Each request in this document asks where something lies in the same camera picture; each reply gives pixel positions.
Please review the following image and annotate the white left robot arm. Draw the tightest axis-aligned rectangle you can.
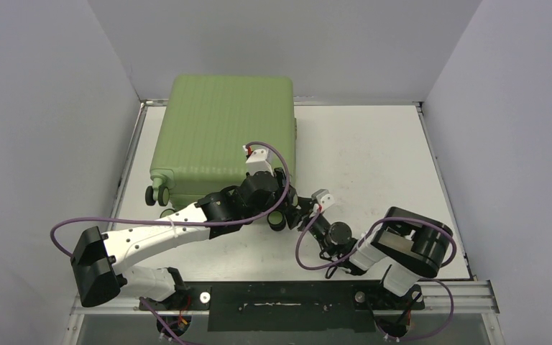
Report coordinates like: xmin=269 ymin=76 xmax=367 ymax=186
xmin=70 ymin=168 xmax=296 ymax=309

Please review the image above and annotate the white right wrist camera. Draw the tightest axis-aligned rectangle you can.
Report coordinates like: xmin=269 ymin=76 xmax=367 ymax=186
xmin=310 ymin=189 xmax=336 ymax=213

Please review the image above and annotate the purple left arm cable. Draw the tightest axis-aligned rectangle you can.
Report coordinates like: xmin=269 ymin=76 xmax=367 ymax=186
xmin=50 ymin=141 xmax=292 ymax=345

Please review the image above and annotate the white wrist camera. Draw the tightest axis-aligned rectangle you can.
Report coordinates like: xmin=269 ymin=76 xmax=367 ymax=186
xmin=242 ymin=145 xmax=274 ymax=176
xmin=310 ymin=189 xmax=336 ymax=213

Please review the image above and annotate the green suitcase with blue lining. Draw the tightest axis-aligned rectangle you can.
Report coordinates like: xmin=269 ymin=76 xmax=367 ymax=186
xmin=149 ymin=74 xmax=297 ymax=209

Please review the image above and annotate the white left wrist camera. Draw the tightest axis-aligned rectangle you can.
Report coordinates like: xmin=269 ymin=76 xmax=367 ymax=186
xmin=242 ymin=145 xmax=274 ymax=176

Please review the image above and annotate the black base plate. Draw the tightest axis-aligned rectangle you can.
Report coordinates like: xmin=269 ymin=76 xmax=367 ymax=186
xmin=139 ymin=280 xmax=425 ymax=333

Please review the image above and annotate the middle left suitcase wheel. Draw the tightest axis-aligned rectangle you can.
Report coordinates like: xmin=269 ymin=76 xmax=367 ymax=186
xmin=144 ymin=185 xmax=170 ymax=207

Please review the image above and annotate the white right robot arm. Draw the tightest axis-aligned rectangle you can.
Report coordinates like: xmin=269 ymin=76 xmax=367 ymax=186
xmin=282 ymin=194 xmax=457 ymax=308

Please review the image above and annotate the aluminium frame rail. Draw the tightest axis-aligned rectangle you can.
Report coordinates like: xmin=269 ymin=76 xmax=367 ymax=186
xmin=70 ymin=280 xmax=500 ymax=316

